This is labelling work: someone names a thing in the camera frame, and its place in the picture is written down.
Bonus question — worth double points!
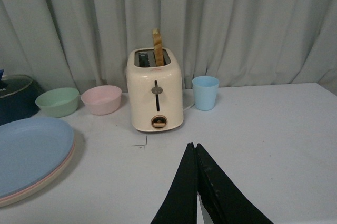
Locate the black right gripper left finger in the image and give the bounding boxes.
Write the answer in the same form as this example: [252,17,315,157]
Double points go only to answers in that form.
[152,143,198,223]

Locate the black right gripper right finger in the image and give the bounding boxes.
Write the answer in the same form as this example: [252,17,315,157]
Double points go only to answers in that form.
[196,144,272,223]

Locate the pink plate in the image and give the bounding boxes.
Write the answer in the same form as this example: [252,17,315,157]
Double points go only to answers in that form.
[1,140,76,208]

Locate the blue plate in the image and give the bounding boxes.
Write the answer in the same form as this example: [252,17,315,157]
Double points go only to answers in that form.
[1,117,74,198]

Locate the pink bowl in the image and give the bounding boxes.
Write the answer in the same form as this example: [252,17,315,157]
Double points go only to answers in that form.
[81,85,122,115]

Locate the cream toaster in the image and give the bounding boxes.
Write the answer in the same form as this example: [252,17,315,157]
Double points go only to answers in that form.
[126,48,184,132]

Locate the beige plate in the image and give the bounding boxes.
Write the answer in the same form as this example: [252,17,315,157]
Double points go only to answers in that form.
[0,146,77,208]

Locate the green bowl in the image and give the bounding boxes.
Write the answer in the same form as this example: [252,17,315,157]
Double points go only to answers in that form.
[35,87,79,118]

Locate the toast slice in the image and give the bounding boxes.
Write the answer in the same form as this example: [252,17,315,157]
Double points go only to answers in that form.
[152,28,164,66]

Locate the dark blue saucepan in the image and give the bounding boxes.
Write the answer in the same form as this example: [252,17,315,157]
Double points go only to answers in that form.
[1,80,44,125]

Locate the grey curtain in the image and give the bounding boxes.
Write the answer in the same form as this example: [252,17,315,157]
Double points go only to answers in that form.
[1,0,336,93]

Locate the glass pot lid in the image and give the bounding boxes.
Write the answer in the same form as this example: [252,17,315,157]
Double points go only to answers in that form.
[1,69,33,98]

